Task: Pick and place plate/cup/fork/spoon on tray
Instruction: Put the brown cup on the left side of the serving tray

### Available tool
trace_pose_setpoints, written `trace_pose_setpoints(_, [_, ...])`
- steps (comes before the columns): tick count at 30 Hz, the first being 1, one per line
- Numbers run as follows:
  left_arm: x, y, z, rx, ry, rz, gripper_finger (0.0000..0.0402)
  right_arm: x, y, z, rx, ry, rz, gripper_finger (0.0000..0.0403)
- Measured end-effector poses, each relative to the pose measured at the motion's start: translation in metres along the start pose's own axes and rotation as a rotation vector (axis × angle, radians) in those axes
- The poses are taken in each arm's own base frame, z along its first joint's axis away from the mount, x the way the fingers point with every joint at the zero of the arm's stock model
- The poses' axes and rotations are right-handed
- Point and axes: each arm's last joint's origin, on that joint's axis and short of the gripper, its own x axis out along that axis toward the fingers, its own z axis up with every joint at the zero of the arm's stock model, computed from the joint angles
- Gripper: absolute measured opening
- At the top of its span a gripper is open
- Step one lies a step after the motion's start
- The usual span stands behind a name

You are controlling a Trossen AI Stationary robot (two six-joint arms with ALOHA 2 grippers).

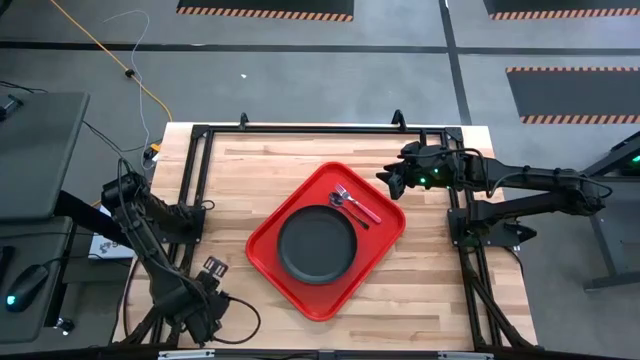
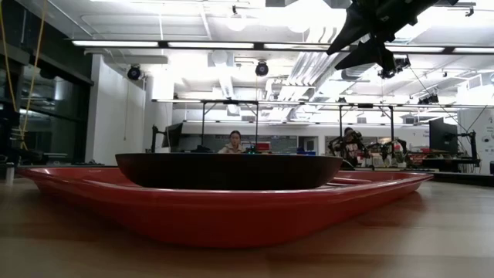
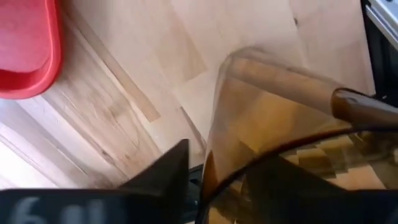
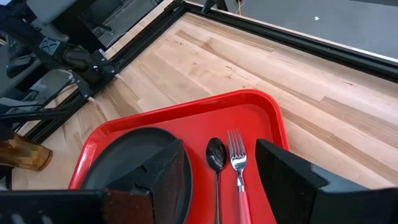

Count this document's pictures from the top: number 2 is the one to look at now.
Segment black computer monitor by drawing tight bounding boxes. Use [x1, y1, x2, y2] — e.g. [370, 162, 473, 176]
[151, 122, 184, 154]
[428, 117, 459, 155]

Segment dark glass partition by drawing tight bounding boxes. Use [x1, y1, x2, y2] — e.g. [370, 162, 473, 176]
[0, 0, 94, 167]

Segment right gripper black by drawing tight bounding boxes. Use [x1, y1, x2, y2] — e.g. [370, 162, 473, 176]
[327, 0, 460, 73]

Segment background black robot arms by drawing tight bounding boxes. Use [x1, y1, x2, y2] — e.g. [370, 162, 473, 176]
[366, 137, 410, 168]

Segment red plastic tray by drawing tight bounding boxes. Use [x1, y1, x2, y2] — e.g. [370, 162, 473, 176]
[17, 166, 434, 249]

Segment person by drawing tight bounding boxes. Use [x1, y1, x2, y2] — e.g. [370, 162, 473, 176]
[218, 130, 246, 154]
[332, 126, 366, 168]

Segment black robot cell frame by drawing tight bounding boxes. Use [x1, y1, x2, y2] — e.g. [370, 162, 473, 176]
[199, 99, 259, 154]
[338, 103, 395, 159]

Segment yellow cable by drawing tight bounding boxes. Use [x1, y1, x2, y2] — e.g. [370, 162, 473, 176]
[19, 0, 48, 152]
[0, 0, 19, 114]

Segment dark grey plate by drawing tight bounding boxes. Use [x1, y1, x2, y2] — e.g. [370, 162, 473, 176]
[114, 152, 343, 191]

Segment LED light strip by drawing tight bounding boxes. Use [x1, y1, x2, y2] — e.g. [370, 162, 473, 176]
[385, 46, 445, 53]
[263, 42, 330, 50]
[72, 40, 159, 48]
[453, 46, 494, 54]
[167, 41, 255, 49]

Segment silver ventilation duct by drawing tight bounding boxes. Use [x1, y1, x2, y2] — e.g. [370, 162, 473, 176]
[341, 63, 374, 81]

